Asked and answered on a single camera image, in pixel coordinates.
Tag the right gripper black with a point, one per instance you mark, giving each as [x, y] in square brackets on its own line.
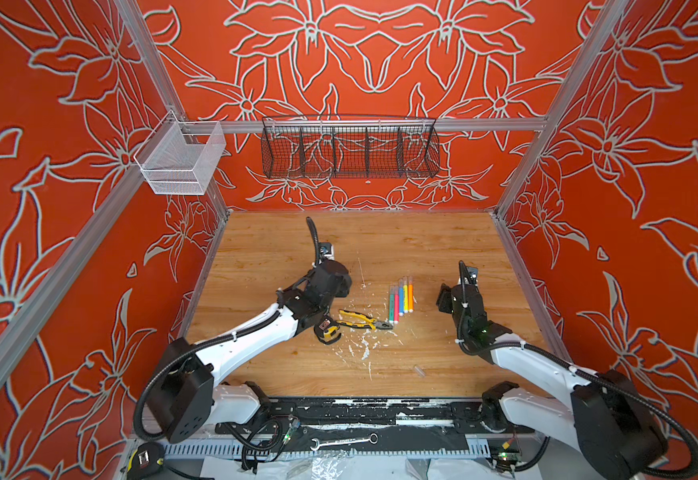
[445, 297]

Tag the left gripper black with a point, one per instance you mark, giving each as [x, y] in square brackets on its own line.
[344, 287]

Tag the orange marker pen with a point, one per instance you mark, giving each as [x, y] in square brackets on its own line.
[411, 294]

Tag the yellow marker pen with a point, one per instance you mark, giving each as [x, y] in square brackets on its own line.
[405, 294]

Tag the pink marker pen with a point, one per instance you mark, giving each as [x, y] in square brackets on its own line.
[396, 305]

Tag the green marker pen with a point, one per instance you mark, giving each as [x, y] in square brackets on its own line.
[390, 303]

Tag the blue marker pen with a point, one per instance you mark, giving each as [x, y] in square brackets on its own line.
[400, 284]

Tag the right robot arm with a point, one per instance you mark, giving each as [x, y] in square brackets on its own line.
[619, 433]

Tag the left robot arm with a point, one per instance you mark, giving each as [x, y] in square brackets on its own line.
[187, 391]

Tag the yellow black tape measure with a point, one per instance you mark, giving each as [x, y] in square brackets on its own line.
[327, 330]

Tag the yellow black pliers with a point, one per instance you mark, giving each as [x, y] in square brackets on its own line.
[357, 320]

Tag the silver wrench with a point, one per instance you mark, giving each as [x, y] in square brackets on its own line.
[318, 444]

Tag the small circuit board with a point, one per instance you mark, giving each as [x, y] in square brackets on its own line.
[505, 458]

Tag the white mesh basket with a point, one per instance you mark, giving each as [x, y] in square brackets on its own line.
[180, 158]

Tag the tape measure on base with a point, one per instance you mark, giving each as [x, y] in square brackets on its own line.
[146, 461]

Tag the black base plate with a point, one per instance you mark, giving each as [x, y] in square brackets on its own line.
[458, 414]

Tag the black wire basket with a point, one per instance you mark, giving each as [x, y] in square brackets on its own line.
[331, 146]

